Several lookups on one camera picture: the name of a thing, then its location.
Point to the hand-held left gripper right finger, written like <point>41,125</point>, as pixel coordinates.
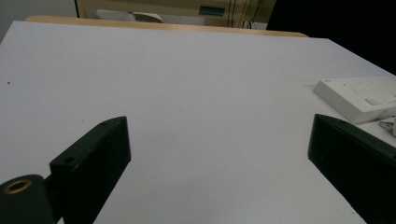
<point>355,161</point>

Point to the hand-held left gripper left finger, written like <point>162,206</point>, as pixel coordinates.
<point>93,165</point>

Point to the white plug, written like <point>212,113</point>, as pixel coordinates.
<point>389,124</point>

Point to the white power strip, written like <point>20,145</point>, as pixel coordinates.
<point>358,96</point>

